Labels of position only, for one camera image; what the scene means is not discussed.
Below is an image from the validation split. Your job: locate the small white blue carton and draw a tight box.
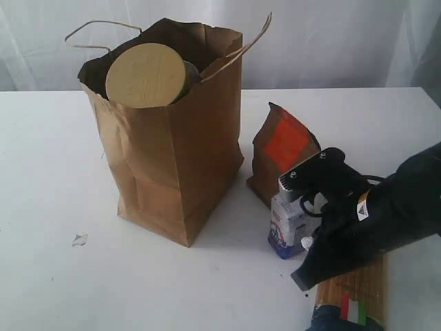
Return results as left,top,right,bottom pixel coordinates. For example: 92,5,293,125
268,194,321,259

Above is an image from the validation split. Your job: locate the clear plastic scrap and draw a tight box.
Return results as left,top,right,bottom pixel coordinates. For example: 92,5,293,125
72,234,88,247

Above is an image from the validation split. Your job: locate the brown paper shopping bag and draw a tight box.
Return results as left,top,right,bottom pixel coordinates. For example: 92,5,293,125
78,18,252,247

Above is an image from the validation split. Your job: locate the white crumpled lump right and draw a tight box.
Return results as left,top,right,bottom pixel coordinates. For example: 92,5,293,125
300,237,314,251

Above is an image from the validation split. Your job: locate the clear jar gold lid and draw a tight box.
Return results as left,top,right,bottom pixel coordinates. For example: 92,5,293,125
105,43,201,109

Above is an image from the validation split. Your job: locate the brown pouch orange label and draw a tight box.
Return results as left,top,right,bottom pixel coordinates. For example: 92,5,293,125
247,102,321,207

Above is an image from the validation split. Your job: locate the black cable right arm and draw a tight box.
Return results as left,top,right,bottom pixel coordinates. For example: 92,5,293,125
361,174,387,187

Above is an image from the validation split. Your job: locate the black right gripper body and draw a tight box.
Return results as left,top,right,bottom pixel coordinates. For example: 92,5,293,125
306,143,440,273

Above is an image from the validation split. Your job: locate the spaghetti packet dark blue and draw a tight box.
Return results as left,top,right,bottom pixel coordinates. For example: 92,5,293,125
309,257,387,330

